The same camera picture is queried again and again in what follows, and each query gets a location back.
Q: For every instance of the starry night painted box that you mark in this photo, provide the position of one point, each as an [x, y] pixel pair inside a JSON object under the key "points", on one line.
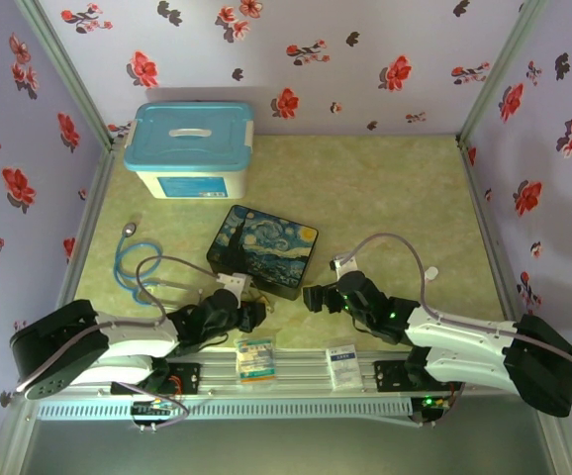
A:
{"points": [[266, 247]]}

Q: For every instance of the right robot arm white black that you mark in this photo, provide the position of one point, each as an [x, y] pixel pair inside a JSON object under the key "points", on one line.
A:
{"points": [[464, 331]]}

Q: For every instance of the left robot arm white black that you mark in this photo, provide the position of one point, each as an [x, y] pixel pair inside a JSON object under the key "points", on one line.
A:
{"points": [[132, 339]]}

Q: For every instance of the yellow green packet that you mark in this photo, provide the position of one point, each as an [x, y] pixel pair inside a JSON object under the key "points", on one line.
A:
{"points": [[255, 361]]}

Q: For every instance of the clear plastic container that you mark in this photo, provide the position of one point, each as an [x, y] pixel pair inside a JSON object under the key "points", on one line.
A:
{"points": [[187, 292]]}

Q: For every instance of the white blue packet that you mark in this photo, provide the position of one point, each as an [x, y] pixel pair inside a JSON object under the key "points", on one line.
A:
{"points": [[344, 368]]}

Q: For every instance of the small white bottle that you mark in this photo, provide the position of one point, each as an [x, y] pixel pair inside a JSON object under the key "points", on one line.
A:
{"points": [[432, 272]]}

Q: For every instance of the left controller board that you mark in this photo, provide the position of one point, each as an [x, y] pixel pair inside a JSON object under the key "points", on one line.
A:
{"points": [[150, 410]]}

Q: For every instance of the controller board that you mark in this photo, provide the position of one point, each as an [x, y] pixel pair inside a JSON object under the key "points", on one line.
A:
{"points": [[150, 410], [429, 403]]}

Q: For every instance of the right controller board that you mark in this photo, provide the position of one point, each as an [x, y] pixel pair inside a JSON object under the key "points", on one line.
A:
{"points": [[429, 403]]}

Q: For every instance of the blue stethoscope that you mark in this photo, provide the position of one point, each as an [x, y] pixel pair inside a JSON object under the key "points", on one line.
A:
{"points": [[130, 228]]}

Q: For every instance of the grey metal panel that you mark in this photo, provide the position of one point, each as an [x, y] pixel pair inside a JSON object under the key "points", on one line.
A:
{"points": [[286, 450]]}

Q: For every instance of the white storage box blue lid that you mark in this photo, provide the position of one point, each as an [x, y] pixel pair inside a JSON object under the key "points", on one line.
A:
{"points": [[187, 148]]}

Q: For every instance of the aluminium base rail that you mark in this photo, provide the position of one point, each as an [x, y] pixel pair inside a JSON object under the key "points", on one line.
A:
{"points": [[306, 371]]}

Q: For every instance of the aluminium frame rail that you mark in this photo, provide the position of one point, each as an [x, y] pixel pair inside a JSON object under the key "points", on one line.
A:
{"points": [[486, 222], [87, 222]]}

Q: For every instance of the aluminium frame post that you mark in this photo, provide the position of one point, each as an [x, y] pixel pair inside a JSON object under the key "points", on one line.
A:
{"points": [[69, 74], [11, 440], [558, 445], [500, 74]]}

